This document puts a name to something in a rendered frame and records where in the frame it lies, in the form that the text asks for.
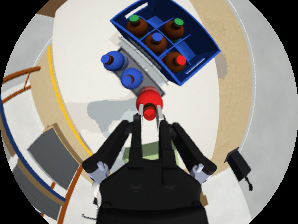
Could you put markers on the brown bottle with red cap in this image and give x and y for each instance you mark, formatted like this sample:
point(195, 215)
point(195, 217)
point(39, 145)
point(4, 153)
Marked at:
point(175, 61)

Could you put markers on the red bottle with pale pink label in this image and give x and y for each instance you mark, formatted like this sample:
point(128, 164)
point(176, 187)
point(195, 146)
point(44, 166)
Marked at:
point(150, 98)

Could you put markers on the blue crate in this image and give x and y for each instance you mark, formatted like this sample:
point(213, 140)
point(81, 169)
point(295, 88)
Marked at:
point(156, 14)

